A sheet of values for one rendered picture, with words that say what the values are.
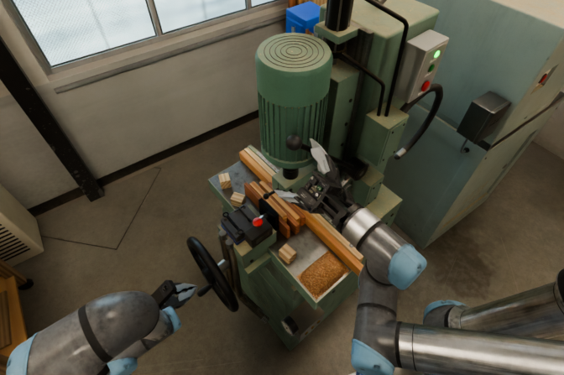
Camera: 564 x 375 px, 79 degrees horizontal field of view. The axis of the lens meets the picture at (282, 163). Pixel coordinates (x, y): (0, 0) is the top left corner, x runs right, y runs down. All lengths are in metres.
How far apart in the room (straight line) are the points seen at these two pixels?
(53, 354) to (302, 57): 0.73
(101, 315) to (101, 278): 1.57
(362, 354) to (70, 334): 0.52
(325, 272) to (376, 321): 0.39
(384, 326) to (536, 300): 0.29
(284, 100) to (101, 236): 1.89
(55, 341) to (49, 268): 1.74
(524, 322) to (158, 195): 2.15
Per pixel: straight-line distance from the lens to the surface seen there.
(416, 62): 0.94
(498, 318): 0.88
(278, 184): 1.07
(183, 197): 2.44
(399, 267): 0.65
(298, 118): 0.80
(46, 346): 0.78
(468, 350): 0.67
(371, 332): 0.70
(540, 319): 0.82
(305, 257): 1.12
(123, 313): 0.76
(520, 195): 2.88
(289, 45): 0.82
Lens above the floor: 1.91
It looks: 49 degrees down
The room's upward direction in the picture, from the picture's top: straight up
